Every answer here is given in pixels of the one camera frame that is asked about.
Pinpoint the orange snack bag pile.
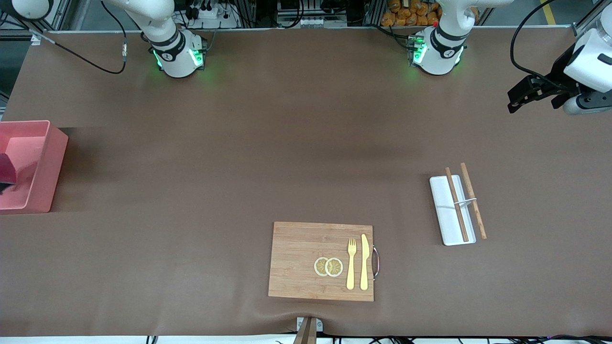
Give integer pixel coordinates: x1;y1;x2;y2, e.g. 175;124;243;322
381;0;443;27

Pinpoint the red cloth with grey underside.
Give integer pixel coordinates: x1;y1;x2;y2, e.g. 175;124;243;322
0;153;18;192

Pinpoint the white power strip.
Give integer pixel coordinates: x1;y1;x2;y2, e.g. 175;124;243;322
184;0;240;29
279;16;348;28

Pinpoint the yellow fork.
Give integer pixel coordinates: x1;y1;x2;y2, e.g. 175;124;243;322
346;238;358;290

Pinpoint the pink plastic box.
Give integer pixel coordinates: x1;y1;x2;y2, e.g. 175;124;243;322
0;120;69;215

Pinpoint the brown leather table mat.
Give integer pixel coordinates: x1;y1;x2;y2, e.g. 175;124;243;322
0;29;612;337

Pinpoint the bamboo cutting board with handle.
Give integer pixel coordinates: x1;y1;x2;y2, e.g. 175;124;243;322
268;221;381;302

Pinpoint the metal camera stand bracket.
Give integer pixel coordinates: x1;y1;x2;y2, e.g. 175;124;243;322
293;317;324;344

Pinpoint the white rectangular tray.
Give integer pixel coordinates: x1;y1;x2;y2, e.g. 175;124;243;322
429;175;477;247

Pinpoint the yellow knife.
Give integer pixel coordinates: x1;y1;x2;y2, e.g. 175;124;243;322
360;234;370;291

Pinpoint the brown wooden chopstick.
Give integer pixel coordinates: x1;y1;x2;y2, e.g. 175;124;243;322
445;167;470;242
460;163;488;239

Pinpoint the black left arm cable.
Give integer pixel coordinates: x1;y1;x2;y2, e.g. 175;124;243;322
510;0;581;91

